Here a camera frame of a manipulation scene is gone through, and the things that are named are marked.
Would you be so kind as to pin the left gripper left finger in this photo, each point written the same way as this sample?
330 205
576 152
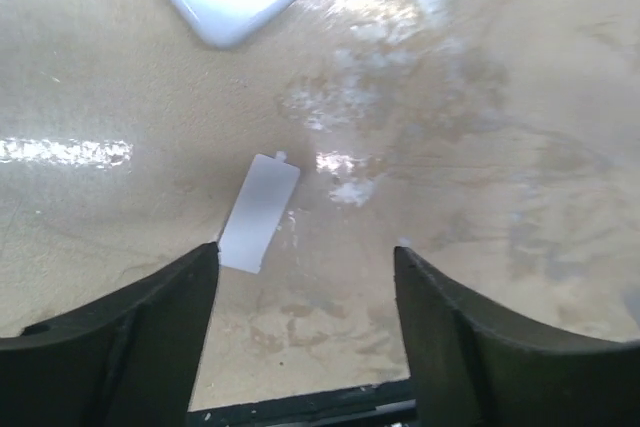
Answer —
129 358

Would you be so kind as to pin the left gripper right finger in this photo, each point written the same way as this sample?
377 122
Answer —
475 362

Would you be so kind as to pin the white battery cover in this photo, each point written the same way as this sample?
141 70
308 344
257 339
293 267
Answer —
257 212

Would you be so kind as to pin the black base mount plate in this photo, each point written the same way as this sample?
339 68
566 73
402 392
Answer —
386 404

